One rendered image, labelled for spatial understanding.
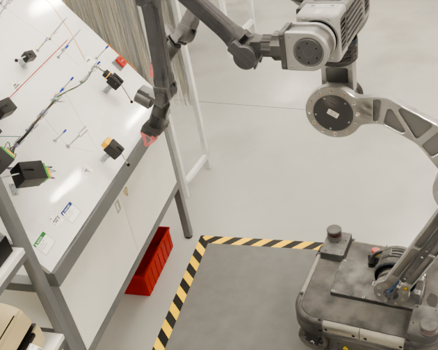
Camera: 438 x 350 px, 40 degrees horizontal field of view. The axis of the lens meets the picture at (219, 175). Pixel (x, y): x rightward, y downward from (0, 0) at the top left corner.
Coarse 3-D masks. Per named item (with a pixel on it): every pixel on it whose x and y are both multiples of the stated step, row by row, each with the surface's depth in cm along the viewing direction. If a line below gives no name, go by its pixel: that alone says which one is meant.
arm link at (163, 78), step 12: (144, 0) 186; (156, 0) 190; (144, 12) 193; (156, 12) 192; (156, 24) 194; (156, 36) 196; (156, 48) 199; (156, 60) 202; (168, 60) 204; (156, 72) 205; (168, 72) 205; (156, 84) 207; (168, 84) 207; (168, 96) 208
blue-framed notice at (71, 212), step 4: (68, 204) 222; (72, 204) 223; (64, 208) 220; (68, 208) 221; (72, 208) 222; (76, 208) 224; (60, 212) 218; (64, 212) 219; (68, 212) 220; (72, 212) 222; (76, 212) 223; (80, 212) 224; (64, 216) 218; (68, 216) 219; (72, 216) 221; (76, 216) 222; (68, 220) 219; (72, 220) 220
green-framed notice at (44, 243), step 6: (42, 234) 208; (36, 240) 205; (42, 240) 207; (48, 240) 209; (54, 240) 210; (36, 246) 204; (42, 246) 206; (48, 246) 207; (42, 252) 205; (48, 252) 206
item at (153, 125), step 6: (150, 120) 219; (156, 120) 218; (162, 120) 218; (168, 120) 226; (144, 126) 219; (150, 126) 220; (156, 126) 220; (162, 126) 222; (150, 132) 219; (156, 132) 220
